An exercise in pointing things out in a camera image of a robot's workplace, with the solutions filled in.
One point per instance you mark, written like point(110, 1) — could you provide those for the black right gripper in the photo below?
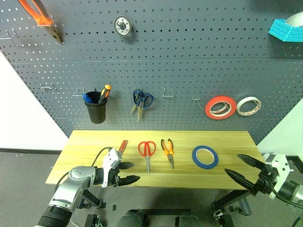
point(264, 182)

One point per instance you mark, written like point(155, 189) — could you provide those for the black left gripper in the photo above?
point(115, 176)

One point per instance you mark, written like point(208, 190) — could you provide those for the blue tape roll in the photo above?
point(206, 167)

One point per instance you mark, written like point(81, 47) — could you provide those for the orange black needle-nose pliers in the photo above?
point(169, 153)

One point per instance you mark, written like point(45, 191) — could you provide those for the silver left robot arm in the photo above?
point(71, 186)

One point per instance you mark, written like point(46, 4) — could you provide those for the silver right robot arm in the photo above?
point(293, 191)

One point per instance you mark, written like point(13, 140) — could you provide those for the black tool cup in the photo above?
point(97, 113)

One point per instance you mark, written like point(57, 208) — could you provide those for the grey metal pegboard panel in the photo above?
point(165, 47)

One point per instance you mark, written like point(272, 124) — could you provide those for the small black block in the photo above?
point(114, 207)

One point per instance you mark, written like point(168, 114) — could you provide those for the dark rounded shape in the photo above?
point(132, 218)
point(188, 221)

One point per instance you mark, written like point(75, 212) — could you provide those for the black flat bar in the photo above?
point(165, 211)

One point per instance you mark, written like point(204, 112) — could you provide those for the white tape roll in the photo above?
point(247, 114)

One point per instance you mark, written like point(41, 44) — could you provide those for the red tape roll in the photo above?
point(207, 108)

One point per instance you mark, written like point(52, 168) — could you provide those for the orange black screwdriver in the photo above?
point(105, 91)

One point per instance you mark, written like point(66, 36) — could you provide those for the metal straight peg hook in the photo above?
point(197, 102)

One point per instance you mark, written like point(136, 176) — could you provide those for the blue marker pen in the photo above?
point(85, 97)

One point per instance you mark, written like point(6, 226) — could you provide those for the cyan textured bin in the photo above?
point(284, 30)

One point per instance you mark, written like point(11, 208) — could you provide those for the round metal disc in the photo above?
point(117, 23)

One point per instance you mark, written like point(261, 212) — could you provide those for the large white roll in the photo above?
point(296, 20)

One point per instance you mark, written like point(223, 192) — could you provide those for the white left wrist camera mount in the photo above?
point(111, 158)

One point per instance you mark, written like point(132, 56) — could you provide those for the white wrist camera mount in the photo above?
point(111, 158)
point(282, 168)

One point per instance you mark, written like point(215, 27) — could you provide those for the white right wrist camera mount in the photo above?
point(282, 168)

